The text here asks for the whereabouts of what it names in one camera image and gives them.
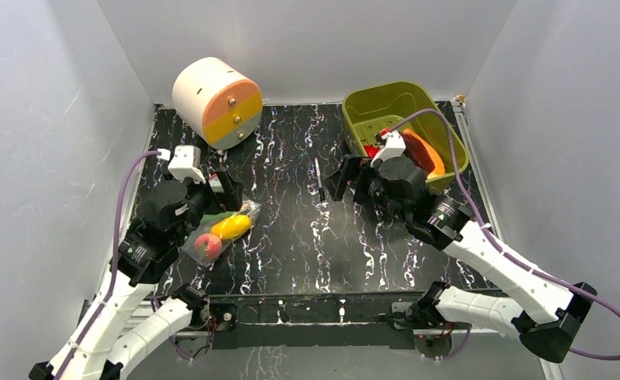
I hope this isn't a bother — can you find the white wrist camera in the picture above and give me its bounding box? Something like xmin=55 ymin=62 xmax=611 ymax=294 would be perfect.
xmin=158 ymin=145 xmax=207 ymax=184
xmin=370 ymin=130 xmax=406 ymax=167

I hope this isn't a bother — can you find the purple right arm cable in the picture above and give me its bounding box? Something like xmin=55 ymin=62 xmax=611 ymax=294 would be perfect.
xmin=388 ymin=108 xmax=620 ymax=363

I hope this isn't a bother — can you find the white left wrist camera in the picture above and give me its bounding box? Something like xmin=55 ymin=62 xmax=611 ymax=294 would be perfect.
xmin=158 ymin=145 xmax=207 ymax=184

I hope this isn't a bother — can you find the orange brown papaya slice toy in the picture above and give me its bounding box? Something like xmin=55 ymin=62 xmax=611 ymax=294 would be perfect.
xmin=400 ymin=129 xmax=446 ymax=179

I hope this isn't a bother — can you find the round white drawer cabinet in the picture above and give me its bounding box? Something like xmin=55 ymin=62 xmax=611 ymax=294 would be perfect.
xmin=172 ymin=57 xmax=263 ymax=150

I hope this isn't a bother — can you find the clear zip top bag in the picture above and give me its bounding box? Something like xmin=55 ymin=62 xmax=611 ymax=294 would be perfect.
xmin=179 ymin=198 xmax=262 ymax=267

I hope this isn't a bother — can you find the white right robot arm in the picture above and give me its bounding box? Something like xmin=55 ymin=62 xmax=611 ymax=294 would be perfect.
xmin=323 ymin=154 xmax=593 ymax=363

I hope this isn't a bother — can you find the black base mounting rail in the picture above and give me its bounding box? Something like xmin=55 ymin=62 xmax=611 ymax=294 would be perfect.
xmin=154 ymin=288 xmax=510 ymax=352

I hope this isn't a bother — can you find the black and white pen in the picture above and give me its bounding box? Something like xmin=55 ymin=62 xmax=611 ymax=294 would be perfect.
xmin=314 ymin=158 xmax=325 ymax=203

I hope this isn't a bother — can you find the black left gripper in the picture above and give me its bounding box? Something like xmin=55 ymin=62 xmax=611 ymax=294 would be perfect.
xmin=166 ymin=168 xmax=244 ymax=246

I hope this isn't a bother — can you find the olive green plastic bin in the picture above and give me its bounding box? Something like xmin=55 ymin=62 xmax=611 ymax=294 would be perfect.
xmin=342 ymin=82 xmax=455 ymax=193

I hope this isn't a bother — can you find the red bell pepper toy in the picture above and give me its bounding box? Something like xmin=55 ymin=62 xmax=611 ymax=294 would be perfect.
xmin=363 ymin=145 xmax=380 ymax=158

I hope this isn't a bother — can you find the pink peach toy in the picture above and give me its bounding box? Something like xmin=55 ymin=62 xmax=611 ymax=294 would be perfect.
xmin=194 ymin=233 xmax=223 ymax=261

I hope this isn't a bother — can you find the green chili pepper toy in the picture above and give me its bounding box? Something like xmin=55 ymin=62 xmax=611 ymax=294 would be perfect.
xmin=200 ymin=211 xmax=237 ymax=226

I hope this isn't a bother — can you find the yellow mango toy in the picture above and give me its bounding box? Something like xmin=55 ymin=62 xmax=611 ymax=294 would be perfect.
xmin=210 ymin=215 xmax=253 ymax=241

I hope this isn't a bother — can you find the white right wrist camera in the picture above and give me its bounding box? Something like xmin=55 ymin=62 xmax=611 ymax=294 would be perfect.
xmin=370 ymin=130 xmax=406 ymax=167

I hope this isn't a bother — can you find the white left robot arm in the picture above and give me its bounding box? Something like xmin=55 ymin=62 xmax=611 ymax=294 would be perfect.
xmin=29 ymin=168 xmax=243 ymax=379

